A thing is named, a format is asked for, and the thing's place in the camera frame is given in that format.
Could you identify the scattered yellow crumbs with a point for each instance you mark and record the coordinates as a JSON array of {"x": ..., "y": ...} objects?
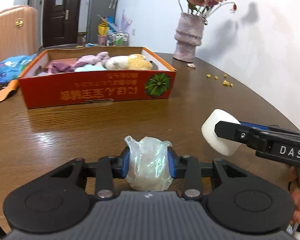
[{"x": 225, "y": 82}]

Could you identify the pink textured vase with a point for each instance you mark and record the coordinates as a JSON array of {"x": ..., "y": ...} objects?
[{"x": 188, "y": 37}]

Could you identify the light blue fluffy ball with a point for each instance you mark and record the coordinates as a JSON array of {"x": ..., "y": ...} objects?
[{"x": 87, "y": 68}]

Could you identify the pink satin pouch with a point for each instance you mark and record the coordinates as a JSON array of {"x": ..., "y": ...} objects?
[{"x": 61, "y": 67}]

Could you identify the grey refrigerator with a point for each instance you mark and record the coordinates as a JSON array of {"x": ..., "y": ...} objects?
[{"x": 100, "y": 5}]

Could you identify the blue tissue pack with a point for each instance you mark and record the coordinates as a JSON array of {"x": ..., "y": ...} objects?
[{"x": 10, "y": 67}]

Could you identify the yellow bucket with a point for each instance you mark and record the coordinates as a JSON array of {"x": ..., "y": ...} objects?
[{"x": 103, "y": 29}]

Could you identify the yellow fluffy toy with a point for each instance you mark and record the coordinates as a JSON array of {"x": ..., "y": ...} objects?
[{"x": 140, "y": 62}]

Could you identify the tan chair back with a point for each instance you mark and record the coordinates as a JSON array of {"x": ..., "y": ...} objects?
[{"x": 2, "y": 96}]

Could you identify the red cardboard box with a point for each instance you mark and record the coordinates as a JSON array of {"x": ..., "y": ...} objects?
[{"x": 90, "y": 90}]

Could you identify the dark brown entrance door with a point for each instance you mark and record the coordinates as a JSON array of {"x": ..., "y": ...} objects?
[{"x": 60, "y": 25}]

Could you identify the pink bin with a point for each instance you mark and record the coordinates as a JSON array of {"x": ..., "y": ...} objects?
[{"x": 101, "y": 40}]

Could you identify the pink ribbed suitcase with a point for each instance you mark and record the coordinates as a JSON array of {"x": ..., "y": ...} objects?
[{"x": 10, "y": 37}]

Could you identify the iridescent plastic bag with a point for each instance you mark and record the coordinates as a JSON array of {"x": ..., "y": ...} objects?
[{"x": 147, "y": 165}]

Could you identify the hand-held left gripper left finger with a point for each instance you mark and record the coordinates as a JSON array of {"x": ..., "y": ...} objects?
[{"x": 125, "y": 162}]

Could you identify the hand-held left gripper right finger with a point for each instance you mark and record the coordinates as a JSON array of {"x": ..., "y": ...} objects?
[{"x": 171, "y": 163}]

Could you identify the white round sponge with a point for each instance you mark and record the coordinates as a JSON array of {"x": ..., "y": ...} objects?
[{"x": 210, "y": 127}]

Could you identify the person's right hand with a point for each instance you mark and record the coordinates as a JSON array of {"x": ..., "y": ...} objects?
[{"x": 299, "y": 205}]

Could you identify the fallen rose petal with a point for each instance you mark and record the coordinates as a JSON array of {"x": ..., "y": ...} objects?
[{"x": 191, "y": 65}]

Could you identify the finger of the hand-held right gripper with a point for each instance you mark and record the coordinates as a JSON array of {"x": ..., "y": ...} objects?
[
  {"x": 230, "y": 130},
  {"x": 252, "y": 125}
]

